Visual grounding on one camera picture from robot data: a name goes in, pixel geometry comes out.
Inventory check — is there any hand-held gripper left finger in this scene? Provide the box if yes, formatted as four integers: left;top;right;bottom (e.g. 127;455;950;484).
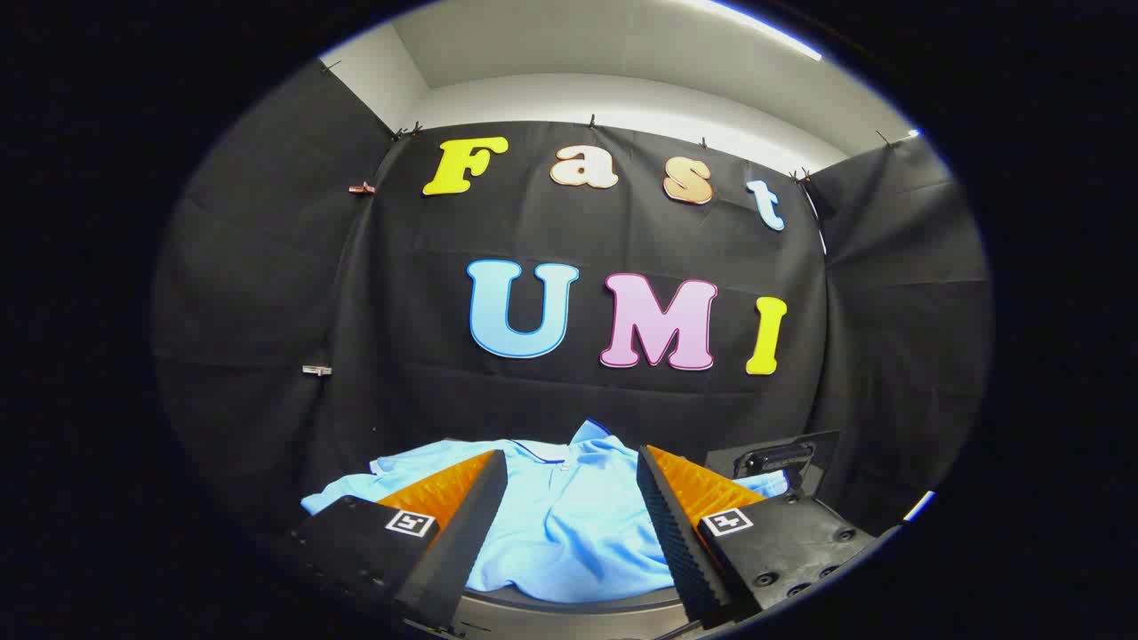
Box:
286;449;509;632

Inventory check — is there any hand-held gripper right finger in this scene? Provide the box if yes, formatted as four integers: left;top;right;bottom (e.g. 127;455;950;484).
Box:
635;443;879;632

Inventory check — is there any light blue polo shirt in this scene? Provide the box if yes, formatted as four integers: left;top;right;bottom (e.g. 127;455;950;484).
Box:
301;420;790;605

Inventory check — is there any grey washing machine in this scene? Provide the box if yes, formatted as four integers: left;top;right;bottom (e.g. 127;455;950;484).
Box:
445;582;703;640

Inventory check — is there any black backdrop cloth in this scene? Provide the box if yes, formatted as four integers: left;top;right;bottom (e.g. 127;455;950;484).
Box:
151;60;992;570

